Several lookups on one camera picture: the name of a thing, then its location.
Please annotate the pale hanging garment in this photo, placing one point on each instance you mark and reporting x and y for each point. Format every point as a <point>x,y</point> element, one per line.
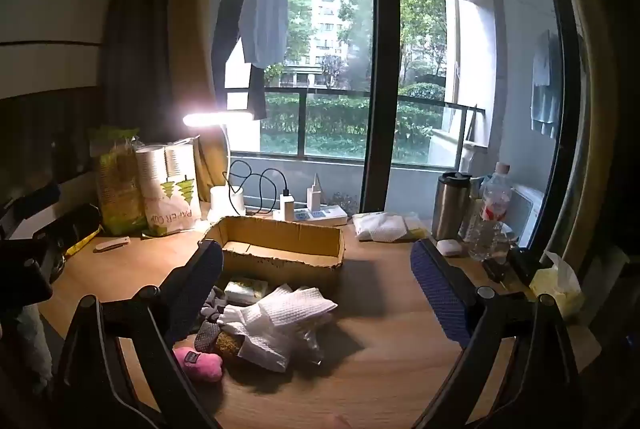
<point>545,79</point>

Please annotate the clear water bottle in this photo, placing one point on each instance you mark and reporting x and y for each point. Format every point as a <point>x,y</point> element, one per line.
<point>490,219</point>

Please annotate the white earbuds case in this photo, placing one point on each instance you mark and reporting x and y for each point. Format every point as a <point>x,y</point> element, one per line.
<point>449,247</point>

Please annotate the dark hanging pants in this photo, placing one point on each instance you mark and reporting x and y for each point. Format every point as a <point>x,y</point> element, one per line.
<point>225,34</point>

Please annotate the black balcony railing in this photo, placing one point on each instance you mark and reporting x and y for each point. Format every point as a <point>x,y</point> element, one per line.
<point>302,124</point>

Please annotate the white appliance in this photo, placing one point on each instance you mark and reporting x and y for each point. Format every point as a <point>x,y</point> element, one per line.
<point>527,214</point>

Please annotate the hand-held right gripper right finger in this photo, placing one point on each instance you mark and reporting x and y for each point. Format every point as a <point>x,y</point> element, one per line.
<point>440,289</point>

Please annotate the cardboard box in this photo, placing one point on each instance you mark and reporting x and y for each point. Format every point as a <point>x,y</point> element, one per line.
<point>280,234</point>

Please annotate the wet wipes pack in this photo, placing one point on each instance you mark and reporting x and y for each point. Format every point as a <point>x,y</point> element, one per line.
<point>385,226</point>

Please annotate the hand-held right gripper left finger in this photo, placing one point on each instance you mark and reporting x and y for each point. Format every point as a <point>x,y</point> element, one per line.
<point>200,279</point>

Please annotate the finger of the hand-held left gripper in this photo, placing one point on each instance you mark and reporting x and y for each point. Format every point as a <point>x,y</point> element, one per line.
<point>75,226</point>

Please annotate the paper cup sleeve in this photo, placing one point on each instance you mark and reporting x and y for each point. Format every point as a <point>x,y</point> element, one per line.
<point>165,209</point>

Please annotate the steel tumbler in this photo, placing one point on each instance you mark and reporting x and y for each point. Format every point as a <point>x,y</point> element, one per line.
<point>447,209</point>

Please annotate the small white packet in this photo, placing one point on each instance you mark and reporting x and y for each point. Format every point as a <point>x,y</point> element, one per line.
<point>245,291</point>

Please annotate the clear plastic packet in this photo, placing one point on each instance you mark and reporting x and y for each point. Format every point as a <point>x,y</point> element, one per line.
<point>310,344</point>

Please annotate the green snack bag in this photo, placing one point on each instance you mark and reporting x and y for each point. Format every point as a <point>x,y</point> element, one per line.
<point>117,189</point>

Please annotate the white power strip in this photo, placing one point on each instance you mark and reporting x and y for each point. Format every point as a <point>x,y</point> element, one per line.
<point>325,215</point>

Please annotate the light blue hanging shirt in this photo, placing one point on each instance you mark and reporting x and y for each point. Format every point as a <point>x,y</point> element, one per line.
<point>262,19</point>

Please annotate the pink plush toy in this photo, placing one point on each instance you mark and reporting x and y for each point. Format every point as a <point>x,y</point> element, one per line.
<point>200,364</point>

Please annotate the white desk lamp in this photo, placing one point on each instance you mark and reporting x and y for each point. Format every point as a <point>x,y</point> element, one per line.
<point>225,204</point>

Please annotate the yellow packet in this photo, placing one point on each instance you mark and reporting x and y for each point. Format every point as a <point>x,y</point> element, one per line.
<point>82,244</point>

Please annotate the white folding knife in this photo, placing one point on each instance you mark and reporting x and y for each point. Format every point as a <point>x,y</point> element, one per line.
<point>112,244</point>

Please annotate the white charger with black plug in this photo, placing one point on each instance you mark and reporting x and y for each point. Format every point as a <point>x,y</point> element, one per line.
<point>287,209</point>

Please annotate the white waffle cloth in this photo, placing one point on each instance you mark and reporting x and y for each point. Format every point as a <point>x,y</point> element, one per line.
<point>280,314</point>

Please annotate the brown curtain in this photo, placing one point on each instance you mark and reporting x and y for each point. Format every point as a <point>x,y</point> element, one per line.
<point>195,59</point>

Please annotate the yellow tissue pack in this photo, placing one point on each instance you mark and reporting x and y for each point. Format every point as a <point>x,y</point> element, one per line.
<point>555,289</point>

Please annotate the black object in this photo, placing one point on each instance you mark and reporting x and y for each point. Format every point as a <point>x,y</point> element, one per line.
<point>522,264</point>

